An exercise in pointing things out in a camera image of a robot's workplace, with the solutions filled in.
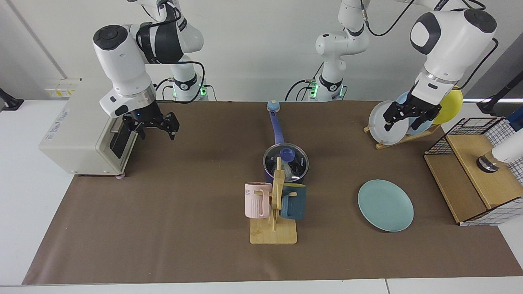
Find yellow plate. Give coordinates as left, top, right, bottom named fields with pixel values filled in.
left=432, top=88, right=464, bottom=125

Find wire basket with wooden floor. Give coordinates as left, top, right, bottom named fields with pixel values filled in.
left=424, top=117, right=523, bottom=226

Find glass lid with blue knob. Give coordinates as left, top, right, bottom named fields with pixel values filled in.
left=263, top=143, right=310, bottom=183

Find white plate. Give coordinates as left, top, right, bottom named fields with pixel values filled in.
left=368, top=100, right=410, bottom=146

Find white wall socket strip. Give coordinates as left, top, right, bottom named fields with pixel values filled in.
left=44, top=78, right=82, bottom=98

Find light blue plate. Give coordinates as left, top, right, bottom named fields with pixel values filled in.
left=396, top=91, right=436, bottom=136

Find brown table cloth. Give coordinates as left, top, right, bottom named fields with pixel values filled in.
left=22, top=101, right=523, bottom=285

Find wooden cup stand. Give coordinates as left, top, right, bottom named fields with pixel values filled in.
left=250, top=157, right=297, bottom=245

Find black base cables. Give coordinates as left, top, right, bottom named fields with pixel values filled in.
left=285, top=61, right=325, bottom=102
left=153, top=78, right=218, bottom=102

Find black pot with blue handle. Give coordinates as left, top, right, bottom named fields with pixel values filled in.
left=263, top=110, right=310, bottom=184

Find white cylinder with silver end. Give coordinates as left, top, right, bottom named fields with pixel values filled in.
left=476, top=129, right=523, bottom=173

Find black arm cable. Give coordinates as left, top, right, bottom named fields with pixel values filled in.
left=137, top=0, right=206, bottom=105
left=359, top=0, right=499, bottom=90

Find black stand foot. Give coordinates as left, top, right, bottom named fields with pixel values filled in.
left=0, top=88, right=24, bottom=111

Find teal plate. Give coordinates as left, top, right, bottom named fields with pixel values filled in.
left=358, top=179, right=414, bottom=232

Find dark teal cup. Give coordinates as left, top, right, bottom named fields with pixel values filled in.
left=280, top=183, right=307, bottom=221

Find wooden plate rack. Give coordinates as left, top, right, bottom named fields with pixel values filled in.
left=364, top=125, right=441, bottom=150

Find pale toaster oven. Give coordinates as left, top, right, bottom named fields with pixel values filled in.
left=39, top=78, right=148, bottom=179

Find pink ribbed cup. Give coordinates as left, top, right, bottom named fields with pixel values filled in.
left=245, top=183, right=273, bottom=219

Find black stand leg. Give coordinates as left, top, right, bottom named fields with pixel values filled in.
left=476, top=70, right=523, bottom=115

